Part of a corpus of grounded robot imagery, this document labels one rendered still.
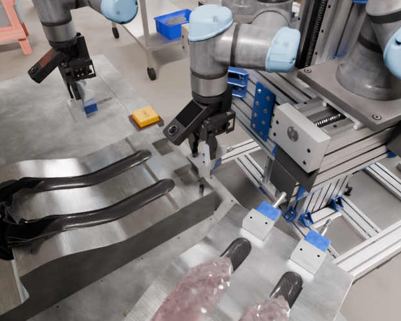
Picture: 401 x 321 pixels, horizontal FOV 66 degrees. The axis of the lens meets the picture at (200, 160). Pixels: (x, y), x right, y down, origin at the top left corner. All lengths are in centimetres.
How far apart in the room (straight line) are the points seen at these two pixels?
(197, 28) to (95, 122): 54
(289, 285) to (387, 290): 114
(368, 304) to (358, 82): 114
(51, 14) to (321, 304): 83
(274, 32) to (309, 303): 46
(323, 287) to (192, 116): 40
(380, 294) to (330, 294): 108
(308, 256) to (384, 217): 107
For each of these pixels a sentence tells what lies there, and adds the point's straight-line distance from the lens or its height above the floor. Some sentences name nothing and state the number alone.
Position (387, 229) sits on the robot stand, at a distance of 159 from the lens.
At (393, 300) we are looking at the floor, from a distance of 171.
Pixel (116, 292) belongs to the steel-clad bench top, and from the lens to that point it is 66.
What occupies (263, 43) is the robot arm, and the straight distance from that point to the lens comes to 56.
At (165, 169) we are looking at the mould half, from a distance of 69.
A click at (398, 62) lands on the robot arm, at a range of 54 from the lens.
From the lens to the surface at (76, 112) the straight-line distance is 100.
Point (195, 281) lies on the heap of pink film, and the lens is 52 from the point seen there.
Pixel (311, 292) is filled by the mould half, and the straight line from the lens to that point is 61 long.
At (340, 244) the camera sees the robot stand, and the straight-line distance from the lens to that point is 148.
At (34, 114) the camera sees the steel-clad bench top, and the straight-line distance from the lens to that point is 112.
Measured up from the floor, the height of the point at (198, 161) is 85.
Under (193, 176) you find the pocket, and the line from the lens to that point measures 71.
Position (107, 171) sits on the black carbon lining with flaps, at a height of 88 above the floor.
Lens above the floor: 140
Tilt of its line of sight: 46 degrees down
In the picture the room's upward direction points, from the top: straight up
